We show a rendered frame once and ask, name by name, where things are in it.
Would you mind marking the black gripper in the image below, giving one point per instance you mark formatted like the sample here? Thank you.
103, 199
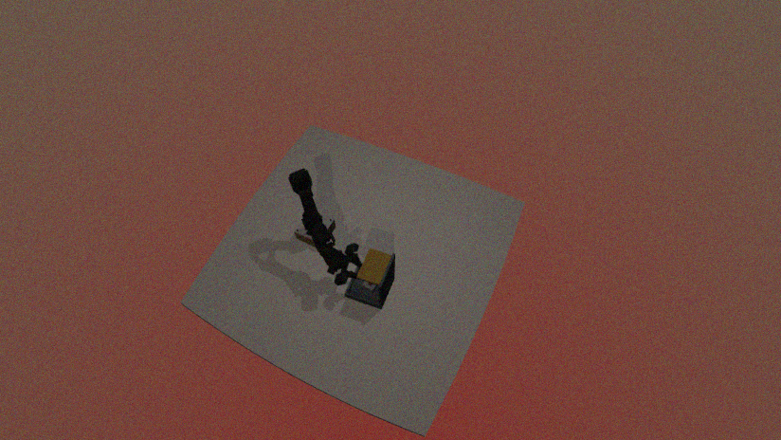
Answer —
343, 276

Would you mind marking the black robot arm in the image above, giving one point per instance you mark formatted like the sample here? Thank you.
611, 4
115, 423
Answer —
301, 183

